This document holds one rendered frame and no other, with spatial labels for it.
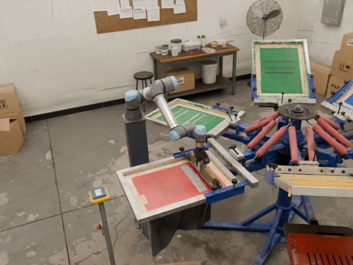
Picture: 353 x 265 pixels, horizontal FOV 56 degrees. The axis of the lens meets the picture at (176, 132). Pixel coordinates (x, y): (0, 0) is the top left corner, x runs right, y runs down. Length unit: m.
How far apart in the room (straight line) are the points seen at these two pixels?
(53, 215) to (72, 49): 2.91
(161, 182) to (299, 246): 1.09
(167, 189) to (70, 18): 3.90
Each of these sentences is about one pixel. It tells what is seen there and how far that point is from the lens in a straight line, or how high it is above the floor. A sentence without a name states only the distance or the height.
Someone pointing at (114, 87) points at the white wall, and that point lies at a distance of 6.13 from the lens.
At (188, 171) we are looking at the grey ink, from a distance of 2.60.
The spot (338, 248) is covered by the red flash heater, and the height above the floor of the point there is 1.10.
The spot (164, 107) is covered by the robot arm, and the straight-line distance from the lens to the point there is 2.41.
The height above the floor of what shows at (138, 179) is 0.95.
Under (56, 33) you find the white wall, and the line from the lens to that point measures 5.76.
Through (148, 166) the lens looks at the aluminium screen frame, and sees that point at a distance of 2.65.
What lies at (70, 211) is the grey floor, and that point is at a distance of 3.94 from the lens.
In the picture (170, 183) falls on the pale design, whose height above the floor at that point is 0.95.
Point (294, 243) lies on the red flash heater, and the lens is 1.93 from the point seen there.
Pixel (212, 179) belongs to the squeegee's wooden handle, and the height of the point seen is 1.05.
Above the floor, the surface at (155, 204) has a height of 0.95.
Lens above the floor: 2.48
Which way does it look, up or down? 29 degrees down
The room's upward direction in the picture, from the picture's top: 3 degrees counter-clockwise
